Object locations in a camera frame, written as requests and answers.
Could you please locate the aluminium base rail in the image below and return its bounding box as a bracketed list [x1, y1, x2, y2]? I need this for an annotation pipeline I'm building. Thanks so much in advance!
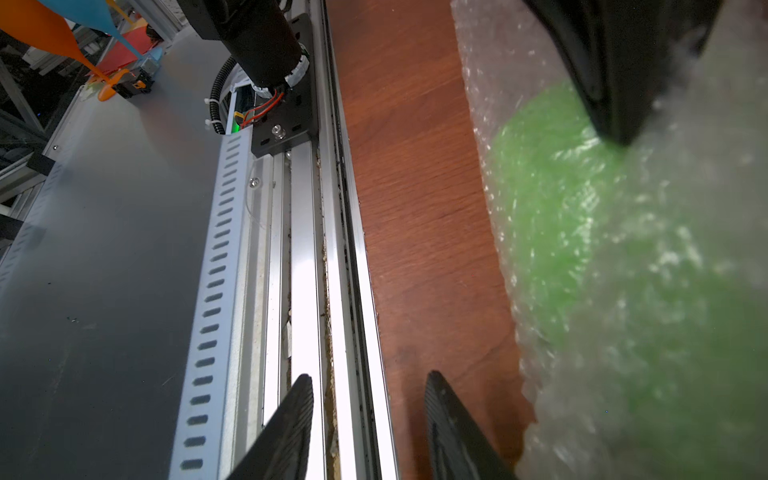
[169, 1, 400, 479]

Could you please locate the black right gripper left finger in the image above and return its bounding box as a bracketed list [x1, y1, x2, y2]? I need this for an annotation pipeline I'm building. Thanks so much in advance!
[228, 374, 314, 480]

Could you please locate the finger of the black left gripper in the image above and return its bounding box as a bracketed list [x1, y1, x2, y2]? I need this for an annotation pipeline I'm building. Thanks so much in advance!
[526, 0, 723, 145]

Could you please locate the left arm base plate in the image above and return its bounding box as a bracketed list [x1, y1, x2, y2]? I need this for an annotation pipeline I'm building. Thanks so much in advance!
[251, 14, 318, 157]

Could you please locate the green plastic wine glass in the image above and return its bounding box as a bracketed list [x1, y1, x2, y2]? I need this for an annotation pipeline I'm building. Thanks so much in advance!
[485, 80, 768, 480]

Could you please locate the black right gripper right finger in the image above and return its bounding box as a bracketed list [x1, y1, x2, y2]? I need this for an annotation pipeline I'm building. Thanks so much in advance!
[424, 370, 516, 479]

